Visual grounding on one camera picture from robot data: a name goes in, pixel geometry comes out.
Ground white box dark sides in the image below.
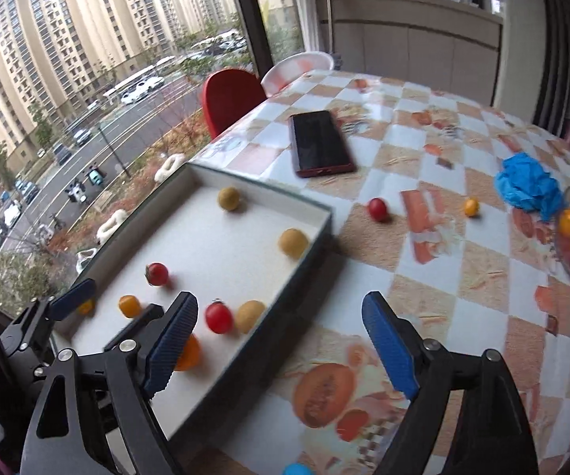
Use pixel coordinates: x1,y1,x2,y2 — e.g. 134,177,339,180
50,162,335,443

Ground brown kiwi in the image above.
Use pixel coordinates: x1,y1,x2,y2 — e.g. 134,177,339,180
217,187,242,213
236,300,267,333
278,228,310,259

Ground black smartphone red case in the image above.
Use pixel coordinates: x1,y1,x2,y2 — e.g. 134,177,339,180
288,110,356,179

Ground red cherry tomato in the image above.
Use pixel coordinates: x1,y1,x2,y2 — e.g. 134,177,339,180
205,299,235,334
368,198,391,222
145,262,170,287

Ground crumpled blue plastic bag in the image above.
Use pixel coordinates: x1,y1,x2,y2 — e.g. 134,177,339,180
494,152,565,223

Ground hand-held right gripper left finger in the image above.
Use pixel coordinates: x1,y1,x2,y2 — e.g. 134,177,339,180
20,291,200,475

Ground white chair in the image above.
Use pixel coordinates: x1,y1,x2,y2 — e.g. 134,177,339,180
260,51,335,97

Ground red chair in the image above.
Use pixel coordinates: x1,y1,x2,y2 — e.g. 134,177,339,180
201,69,267,140

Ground bumpy tangerine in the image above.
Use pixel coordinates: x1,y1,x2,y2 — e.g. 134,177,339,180
173,334,203,372

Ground white cabinet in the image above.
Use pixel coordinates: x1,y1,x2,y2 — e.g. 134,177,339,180
315,0,506,107

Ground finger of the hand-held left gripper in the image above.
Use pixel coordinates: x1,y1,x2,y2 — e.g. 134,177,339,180
103,303,164,352
0,278,98,350

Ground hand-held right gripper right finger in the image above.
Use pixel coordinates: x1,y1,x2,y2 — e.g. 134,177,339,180
361,291,540,475

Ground grey curtain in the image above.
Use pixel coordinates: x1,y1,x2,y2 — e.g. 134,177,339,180
532,0,570,134

